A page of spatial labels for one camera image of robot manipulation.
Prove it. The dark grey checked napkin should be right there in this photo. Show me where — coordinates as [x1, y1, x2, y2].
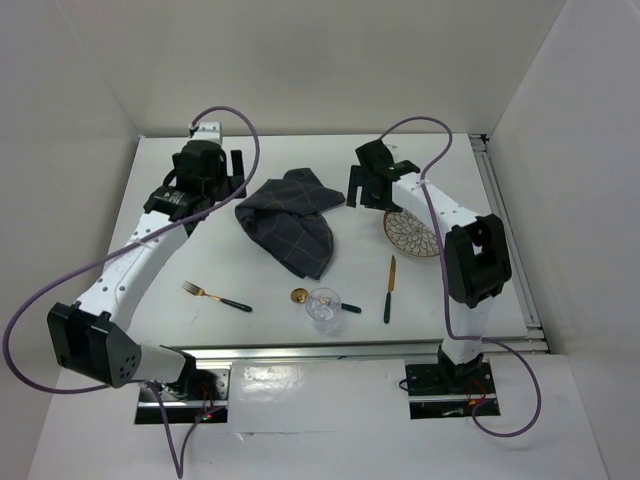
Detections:
[235, 168, 345, 280]

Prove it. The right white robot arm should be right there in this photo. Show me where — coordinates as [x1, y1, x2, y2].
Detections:
[347, 140, 512, 392]

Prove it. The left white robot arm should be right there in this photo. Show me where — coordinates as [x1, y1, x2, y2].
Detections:
[47, 122, 245, 399]

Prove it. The floral patterned ceramic plate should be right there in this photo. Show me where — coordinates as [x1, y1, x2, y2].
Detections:
[383, 211, 440, 258]

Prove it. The clear drinking glass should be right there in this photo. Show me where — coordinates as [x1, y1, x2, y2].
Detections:
[304, 288, 341, 335]

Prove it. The gold fork green handle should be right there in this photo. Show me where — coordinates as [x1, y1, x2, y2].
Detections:
[182, 281, 253, 313]

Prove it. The gold spoon green handle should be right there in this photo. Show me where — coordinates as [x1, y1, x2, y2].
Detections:
[290, 288, 362, 314]

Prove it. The gold knife green handle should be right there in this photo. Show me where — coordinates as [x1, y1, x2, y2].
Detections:
[383, 255, 397, 324]

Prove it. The aluminium front rail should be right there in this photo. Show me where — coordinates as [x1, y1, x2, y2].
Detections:
[177, 340, 440, 361]

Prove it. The aluminium rail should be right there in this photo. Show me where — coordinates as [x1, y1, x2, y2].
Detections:
[177, 340, 440, 361]
[469, 134, 550, 354]

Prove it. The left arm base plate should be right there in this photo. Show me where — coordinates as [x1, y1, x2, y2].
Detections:
[134, 366, 230, 425]

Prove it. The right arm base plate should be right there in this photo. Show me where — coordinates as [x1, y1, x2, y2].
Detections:
[398, 360, 501, 420]

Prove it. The aluminium right side rail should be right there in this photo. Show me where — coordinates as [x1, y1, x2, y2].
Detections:
[469, 134, 550, 354]

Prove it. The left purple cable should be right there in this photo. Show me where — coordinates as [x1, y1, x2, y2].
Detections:
[2, 105, 262, 479]

